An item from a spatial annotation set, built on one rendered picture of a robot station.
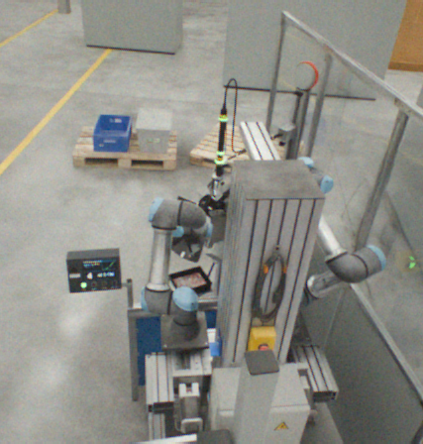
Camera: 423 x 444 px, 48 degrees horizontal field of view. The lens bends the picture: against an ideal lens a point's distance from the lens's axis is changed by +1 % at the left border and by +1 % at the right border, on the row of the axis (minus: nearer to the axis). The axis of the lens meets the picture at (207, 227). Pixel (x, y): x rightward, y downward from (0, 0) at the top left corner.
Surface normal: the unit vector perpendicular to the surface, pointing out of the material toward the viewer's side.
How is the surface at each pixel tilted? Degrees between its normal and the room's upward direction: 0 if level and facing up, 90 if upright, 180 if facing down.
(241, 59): 90
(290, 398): 0
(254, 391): 90
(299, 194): 0
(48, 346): 0
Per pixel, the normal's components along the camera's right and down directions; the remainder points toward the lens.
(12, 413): 0.06, -0.80
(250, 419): 0.18, 0.59
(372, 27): -0.09, 0.59
